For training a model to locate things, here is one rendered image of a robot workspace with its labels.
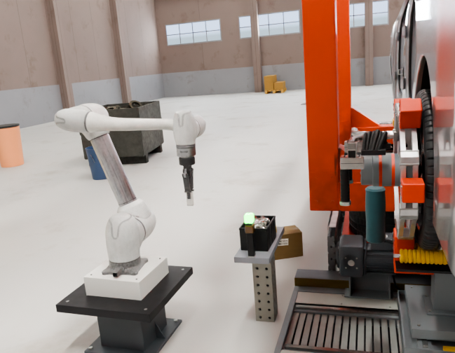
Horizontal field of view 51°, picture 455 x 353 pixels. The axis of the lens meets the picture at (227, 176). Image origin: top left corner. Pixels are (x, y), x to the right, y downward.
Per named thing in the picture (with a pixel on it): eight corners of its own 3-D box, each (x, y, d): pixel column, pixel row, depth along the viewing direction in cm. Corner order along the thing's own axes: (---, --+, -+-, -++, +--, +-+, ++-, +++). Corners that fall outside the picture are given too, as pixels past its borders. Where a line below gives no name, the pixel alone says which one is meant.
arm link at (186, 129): (193, 146, 211) (201, 141, 224) (191, 111, 208) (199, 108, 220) (170, 146, 214) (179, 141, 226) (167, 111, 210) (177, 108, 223)
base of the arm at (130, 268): (97, 278, 225) (96, 267, 224) (116, 260, 246) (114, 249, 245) (133, 279, 222) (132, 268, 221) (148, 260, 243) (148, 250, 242)
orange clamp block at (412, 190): (422, 195, 173) (425, 203, 165) (399, 195, 175) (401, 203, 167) (422, 177, 171) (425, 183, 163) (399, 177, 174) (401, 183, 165)
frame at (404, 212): (418, 255, 179) (420, 112, 166) (399, 255, 181) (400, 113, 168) (406, 211, 229) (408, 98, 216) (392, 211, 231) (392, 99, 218)
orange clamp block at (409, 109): (420, 128, 176) (423, 110, 169) (398, 129, 178) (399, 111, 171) (419, 115, 180) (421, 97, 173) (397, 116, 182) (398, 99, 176)
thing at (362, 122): (411, 143, 419) (412, 104, 410) (350, 145, 434) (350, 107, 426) (410, 140, 434) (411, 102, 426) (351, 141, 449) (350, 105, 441)
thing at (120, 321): (64, 360, 230) (55, 304, 223) (118, 308, 276) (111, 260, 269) (157, 374, 214) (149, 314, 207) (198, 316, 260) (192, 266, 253)
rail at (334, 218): (343, 263, 272) (342, 227, 267) (326, 262, 275) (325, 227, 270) (354, 166, 501) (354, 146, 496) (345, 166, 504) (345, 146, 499)
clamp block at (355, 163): (364, 169, 184) (364, 156, 183) (340, 169, 186) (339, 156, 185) (364, 166, 189) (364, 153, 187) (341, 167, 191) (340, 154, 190)
